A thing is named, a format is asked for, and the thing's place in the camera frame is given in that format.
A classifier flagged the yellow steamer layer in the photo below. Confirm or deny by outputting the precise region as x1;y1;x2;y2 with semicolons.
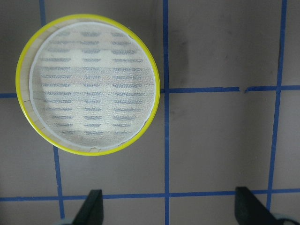
15;14;160;156

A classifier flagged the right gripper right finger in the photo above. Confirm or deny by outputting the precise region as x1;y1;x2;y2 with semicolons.
235;187;283;225

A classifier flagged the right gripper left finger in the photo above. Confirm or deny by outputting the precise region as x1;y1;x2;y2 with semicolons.
72;189;104;225

